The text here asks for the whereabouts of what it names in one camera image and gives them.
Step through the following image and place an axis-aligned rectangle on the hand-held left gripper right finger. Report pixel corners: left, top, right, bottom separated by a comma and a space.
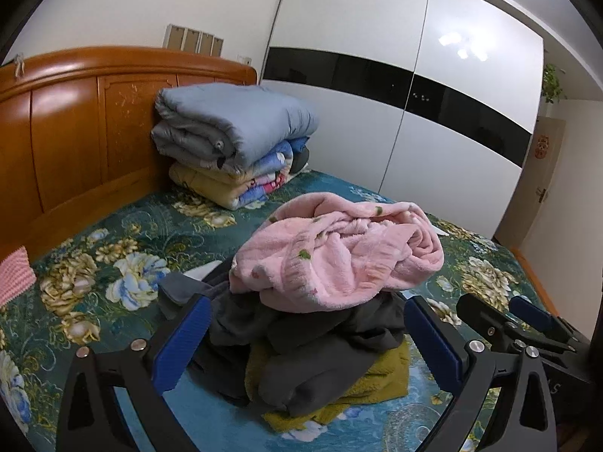
404, 296, 561, 452

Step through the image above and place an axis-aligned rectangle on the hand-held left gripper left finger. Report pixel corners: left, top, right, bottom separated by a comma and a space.
57, 294, 213, 452

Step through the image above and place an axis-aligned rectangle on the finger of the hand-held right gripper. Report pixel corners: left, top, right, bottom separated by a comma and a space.
511, 296, 573, 344
456, 293, 523, 347

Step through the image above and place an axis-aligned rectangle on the pink fleece peach-print garment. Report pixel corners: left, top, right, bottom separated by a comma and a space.
230, 196, 446, 312

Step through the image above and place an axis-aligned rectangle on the dark charcoal garment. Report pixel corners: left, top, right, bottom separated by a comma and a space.
191, 268, 293, 403

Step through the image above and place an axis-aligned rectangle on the olive knit sweater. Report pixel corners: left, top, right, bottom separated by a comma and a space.
245, 339, 410, 434

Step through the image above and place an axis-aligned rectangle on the white door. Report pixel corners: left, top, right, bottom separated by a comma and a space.
494, 115, 566, 255

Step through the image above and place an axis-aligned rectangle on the grey garment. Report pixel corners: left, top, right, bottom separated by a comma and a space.
254, 299, 408, 417

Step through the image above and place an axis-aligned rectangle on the teal floral bedspread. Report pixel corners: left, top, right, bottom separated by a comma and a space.
0, 167, 566, 452

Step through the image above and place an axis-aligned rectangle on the folded yellow quilt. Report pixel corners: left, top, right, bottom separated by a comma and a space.
168, 162, 265, 210

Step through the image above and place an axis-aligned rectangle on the pink knit cloth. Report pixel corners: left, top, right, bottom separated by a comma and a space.
0, 245, 36, 307

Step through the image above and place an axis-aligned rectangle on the folded grey quilt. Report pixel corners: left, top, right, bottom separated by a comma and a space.
151, 82, 321, 173

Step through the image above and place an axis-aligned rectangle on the wooden headboard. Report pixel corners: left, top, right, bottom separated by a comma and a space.
0, 46, 259, 264

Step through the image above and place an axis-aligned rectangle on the green potted plant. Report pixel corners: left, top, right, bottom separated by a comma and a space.
542, 63, 568, 104

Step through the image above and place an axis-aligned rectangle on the white wardrobe with black band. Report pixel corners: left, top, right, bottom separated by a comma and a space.
260, 0, 547, 241

